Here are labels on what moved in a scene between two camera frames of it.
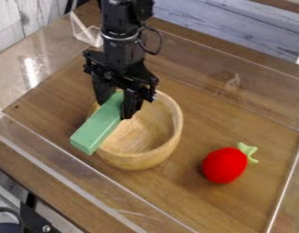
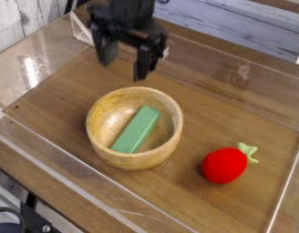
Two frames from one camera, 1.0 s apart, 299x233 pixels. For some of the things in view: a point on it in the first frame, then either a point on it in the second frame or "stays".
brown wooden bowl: [143, 139] stays
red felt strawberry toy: [224, 164] stays
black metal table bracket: [33, 222] stays
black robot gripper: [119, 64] to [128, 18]
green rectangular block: [99, 126] to [136, 128]
